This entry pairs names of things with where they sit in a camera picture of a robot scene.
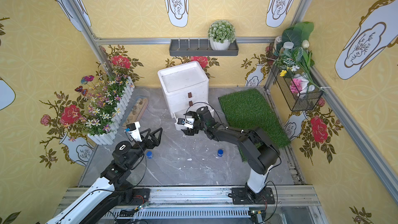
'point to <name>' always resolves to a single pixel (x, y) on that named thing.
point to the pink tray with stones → (140, 104)
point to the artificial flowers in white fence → (104, 99)
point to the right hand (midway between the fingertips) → (194, 111)
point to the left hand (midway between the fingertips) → (151, 128)
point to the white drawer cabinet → (185, 87)
